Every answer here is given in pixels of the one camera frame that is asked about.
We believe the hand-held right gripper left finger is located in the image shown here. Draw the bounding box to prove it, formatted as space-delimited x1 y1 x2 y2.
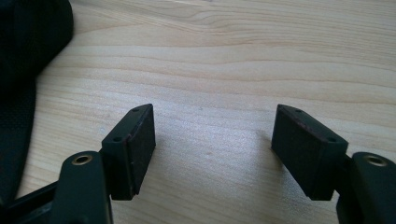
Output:
51 103 157 224

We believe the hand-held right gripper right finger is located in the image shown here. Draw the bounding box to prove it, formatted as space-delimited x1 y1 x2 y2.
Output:
271 104 396 224

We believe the dark cloth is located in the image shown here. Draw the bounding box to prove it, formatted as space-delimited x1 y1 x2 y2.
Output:
0 0 75 206

